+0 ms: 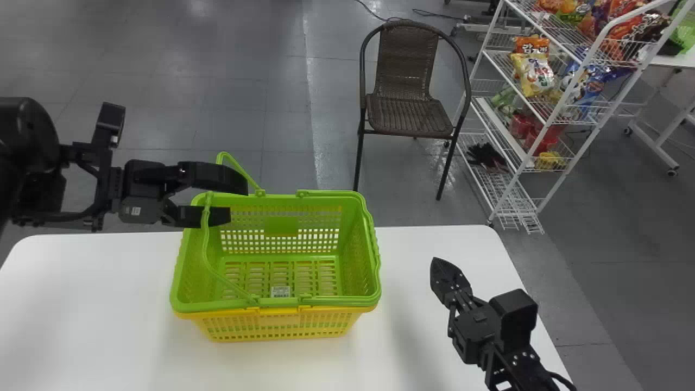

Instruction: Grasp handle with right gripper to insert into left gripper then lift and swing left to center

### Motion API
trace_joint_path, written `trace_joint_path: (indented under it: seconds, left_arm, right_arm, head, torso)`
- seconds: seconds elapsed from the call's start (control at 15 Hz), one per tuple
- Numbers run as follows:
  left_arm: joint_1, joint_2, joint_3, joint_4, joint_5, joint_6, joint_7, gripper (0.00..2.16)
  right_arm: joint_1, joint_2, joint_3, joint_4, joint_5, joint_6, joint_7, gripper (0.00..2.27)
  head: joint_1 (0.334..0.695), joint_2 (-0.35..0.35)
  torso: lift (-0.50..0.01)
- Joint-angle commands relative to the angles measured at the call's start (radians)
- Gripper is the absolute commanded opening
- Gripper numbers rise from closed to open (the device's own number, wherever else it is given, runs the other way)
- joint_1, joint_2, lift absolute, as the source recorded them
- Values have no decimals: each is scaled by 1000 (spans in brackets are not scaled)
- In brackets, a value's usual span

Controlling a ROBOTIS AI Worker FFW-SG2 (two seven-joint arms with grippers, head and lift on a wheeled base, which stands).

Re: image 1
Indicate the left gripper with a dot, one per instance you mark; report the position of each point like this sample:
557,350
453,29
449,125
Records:
142,190

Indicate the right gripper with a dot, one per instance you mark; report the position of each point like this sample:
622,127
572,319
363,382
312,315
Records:
475,328

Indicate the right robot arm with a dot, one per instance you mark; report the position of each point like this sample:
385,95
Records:
521,372

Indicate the green basket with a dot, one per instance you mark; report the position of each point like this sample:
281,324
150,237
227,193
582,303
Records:
358,255

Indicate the yellow basket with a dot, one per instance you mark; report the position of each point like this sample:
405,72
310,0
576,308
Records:
271,325

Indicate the yellow snack packet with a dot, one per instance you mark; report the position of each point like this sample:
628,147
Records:
535,75
548,161

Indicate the red snack packet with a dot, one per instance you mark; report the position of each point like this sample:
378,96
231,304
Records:
545,138
521,126
630,30

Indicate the brown wicker chair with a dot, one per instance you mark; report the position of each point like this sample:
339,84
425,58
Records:
404,111

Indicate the green snack packet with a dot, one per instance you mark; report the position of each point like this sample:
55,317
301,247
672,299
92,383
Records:
505,98

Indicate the blue snack packet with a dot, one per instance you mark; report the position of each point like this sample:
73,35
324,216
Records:
589,81

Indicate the orange snack packet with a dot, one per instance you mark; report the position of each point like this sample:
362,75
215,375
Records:
531,45

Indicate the white side table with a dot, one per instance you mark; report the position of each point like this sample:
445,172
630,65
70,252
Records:
659,138

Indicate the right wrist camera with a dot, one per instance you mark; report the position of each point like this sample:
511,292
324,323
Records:
515,315

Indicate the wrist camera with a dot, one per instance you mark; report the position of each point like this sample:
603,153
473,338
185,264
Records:
515,315
110,122

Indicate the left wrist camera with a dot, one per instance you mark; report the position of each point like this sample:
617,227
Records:
110,122

